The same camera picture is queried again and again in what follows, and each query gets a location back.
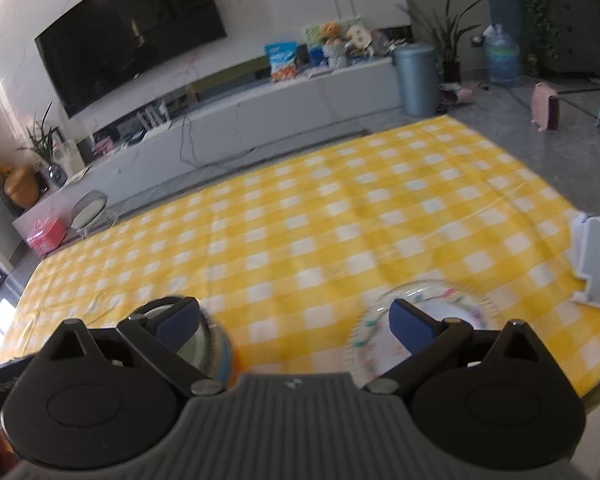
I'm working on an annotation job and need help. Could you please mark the tall leafy potted plant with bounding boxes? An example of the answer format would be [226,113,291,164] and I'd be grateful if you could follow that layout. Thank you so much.
[399,0,484,84]

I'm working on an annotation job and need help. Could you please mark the white television cabinet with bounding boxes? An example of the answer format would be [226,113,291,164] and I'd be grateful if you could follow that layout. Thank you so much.
[11,54,407,242]

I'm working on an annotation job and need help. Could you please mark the white plush toy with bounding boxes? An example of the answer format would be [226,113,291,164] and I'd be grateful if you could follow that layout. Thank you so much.
[343,24,374,54]

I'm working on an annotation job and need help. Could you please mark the pink heater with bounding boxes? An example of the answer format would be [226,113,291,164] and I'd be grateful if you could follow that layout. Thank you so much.
[529,82,562,132]

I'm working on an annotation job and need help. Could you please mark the green plant in blue vase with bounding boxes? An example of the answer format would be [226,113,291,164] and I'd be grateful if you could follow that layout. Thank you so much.
[16,101,69,182]

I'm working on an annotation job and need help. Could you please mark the pink box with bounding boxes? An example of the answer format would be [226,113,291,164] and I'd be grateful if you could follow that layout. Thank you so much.
[26,216,67,257]

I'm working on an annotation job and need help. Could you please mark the yellow checked tablecloth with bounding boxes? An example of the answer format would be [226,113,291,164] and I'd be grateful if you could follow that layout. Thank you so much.
[0,113,600,402]

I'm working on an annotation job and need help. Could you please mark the orange vase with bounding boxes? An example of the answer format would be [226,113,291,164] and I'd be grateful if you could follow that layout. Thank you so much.
[3,166,42,209]

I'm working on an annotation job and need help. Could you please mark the blue water jug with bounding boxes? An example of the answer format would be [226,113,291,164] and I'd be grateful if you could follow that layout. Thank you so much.
[483,23,522,86]

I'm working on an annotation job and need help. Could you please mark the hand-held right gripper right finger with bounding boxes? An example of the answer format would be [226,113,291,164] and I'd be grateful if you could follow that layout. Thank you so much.
[366,298,547,394]

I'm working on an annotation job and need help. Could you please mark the pink slippers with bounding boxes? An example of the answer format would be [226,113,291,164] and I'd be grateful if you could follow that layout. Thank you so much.
[439,85,474,104]

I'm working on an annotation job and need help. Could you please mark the stainless steel bowl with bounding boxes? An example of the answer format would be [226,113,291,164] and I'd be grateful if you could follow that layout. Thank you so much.
[144,296,231,382]

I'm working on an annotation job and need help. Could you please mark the brown teddy bear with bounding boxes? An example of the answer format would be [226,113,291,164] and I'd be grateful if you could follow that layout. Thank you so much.
[319,20,344,47]

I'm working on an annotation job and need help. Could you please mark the round metal chair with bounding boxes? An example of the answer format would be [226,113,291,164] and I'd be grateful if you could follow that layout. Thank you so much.
[69,189,119,239]

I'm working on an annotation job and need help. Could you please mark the blue rimmed bowl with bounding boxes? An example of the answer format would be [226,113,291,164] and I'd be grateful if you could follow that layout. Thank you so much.
[214,329,244,389]

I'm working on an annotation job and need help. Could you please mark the black cable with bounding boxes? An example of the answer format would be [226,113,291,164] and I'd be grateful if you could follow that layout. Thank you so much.
[179,114,262,167]

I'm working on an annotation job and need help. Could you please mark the grey drawer cabinet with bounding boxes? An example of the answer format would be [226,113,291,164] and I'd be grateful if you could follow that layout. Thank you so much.
[544,0,600,82]

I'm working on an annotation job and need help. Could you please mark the blue snack bag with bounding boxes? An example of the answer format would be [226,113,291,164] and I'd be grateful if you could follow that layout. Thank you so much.
[264,41,300,83]

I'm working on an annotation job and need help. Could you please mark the black television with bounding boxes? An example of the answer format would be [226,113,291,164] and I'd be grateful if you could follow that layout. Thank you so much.
[33,0,229,119]

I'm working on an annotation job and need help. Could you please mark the clear glass printed plate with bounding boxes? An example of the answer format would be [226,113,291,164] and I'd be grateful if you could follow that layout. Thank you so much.
[346,280,502,392]

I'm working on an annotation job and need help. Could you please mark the white grey stand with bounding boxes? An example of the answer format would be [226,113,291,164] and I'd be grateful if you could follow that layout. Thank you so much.
[569,212,600,309]

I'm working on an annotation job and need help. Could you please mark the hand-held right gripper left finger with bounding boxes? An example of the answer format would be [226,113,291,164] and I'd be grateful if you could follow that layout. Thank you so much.
[45,297,222,397]

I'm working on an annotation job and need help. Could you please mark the grey round bin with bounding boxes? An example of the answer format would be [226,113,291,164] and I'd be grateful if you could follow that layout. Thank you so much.
[393,43,440,117]

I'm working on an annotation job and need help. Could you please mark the white router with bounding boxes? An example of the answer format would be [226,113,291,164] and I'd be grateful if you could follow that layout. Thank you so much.
[136,100,174,139]

